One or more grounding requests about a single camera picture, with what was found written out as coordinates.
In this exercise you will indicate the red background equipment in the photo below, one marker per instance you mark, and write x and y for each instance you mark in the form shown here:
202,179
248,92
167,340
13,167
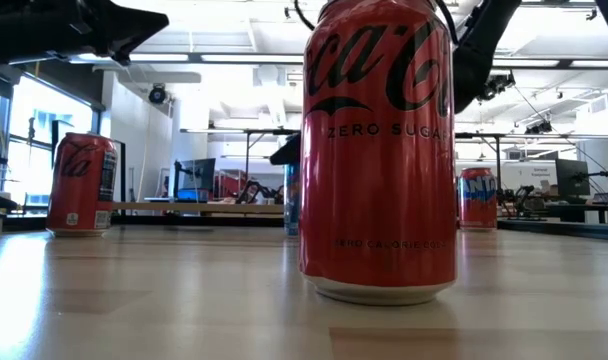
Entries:
229,186

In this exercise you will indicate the wooden shelf board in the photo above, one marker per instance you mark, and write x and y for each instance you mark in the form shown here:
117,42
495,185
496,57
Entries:
199,208

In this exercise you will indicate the red Coca-Cola Zero Sugar can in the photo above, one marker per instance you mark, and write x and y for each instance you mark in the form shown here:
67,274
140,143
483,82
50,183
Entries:
379,175

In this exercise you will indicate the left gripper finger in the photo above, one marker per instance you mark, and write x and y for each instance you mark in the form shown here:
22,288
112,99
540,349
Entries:
134,30

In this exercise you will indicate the red blue Fanta can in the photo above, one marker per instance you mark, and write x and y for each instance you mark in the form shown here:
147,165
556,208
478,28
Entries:
478,200

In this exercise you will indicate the black background robot arm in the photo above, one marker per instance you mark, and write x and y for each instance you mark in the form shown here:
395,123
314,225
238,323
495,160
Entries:
521,200
256,192

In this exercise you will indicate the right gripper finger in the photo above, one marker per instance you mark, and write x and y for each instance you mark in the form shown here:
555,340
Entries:
290,156

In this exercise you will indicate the dark workstation table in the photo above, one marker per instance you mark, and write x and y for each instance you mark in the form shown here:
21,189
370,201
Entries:
574,210

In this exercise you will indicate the long ceiling light strip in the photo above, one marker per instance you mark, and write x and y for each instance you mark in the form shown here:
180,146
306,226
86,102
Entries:
534,63
234,58

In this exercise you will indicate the computer monitor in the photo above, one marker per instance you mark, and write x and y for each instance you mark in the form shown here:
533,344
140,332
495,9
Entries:
571,177
201,172

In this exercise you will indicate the black round security camera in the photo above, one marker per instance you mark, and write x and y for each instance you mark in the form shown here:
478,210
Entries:
157,94

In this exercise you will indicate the black ceiling spotlight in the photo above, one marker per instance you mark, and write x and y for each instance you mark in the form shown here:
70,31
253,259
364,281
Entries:
539,128
496,85

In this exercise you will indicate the blue silver Red Bull can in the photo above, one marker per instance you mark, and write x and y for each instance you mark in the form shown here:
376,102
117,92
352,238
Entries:
291,200

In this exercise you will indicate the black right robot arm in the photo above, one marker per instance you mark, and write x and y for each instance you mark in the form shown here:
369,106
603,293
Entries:
479,65

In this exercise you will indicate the black aluminium table frame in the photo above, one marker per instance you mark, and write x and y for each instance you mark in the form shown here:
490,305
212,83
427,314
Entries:
209,220

